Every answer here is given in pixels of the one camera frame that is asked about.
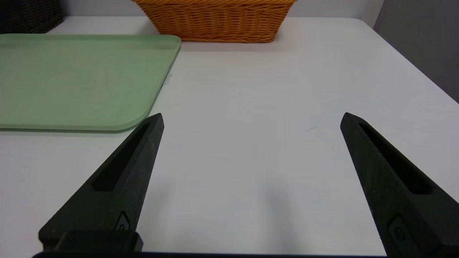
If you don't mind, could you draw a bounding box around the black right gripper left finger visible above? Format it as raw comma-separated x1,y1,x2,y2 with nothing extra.
38,113,165,252

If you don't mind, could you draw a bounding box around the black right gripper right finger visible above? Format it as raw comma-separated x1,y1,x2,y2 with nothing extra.
340,112,459,258

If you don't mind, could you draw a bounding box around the dark brown wicker basket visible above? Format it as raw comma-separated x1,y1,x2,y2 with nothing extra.
0,0,65,34

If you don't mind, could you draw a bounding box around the orange wicker basket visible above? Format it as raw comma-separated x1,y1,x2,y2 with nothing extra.
131,0,298,43

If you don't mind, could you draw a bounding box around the green plastic tray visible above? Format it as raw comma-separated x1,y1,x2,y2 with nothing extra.
0,34,182,132

